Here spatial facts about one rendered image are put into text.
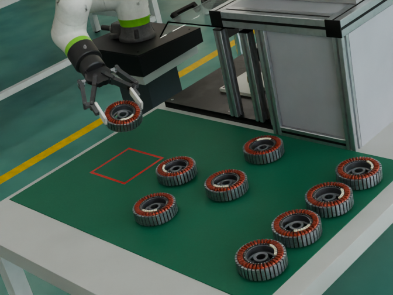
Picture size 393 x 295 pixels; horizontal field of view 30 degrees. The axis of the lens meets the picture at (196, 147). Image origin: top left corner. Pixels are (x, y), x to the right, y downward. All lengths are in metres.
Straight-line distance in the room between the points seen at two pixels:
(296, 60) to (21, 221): 0.86
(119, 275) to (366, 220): 0.58
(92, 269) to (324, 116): 0.74
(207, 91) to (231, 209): 0.73
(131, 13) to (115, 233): 1.24
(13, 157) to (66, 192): 2.22
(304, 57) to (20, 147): 2.73
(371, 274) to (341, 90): 1.01
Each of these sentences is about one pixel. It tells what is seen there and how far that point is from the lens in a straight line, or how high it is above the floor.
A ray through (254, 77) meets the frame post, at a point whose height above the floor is 0.92.
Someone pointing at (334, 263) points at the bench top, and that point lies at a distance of 1.61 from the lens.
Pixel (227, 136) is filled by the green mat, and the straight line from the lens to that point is 2.18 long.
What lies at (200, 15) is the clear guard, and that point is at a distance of 2.26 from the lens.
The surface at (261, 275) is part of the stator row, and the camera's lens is 1.58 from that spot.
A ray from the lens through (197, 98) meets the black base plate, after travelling 2.43.
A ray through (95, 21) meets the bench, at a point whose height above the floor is 0.09.
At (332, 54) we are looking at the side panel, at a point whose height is 1.02.
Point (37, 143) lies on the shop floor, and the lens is 4.40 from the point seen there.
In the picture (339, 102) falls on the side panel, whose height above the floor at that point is 0.88.
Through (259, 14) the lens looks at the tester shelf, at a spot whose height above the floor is 1.12.
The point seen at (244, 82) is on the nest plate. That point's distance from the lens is 2.44.
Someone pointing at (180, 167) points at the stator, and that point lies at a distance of 2.01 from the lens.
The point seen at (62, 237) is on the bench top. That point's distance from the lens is 1.92.
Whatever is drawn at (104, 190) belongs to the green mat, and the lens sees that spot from 2.06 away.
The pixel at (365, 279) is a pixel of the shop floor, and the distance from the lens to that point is 2.74.
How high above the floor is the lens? 1.72
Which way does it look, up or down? 27 degrees down
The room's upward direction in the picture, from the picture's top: 13 degrees counter-clockwise
